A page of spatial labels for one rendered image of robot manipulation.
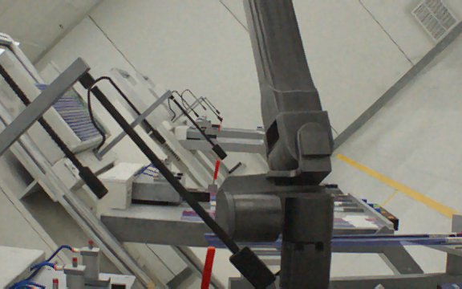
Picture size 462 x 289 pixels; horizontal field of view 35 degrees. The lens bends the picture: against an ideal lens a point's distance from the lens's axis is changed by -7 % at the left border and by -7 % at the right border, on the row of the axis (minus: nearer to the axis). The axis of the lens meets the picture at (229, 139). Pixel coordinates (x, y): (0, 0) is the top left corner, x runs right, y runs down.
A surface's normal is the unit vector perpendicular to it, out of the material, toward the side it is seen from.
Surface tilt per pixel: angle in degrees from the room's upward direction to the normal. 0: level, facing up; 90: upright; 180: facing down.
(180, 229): 90
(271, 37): 78
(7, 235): 90
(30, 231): 90
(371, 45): 90
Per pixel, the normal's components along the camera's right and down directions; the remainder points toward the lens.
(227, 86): 0.01, 0.05
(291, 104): 0.20, -0.39
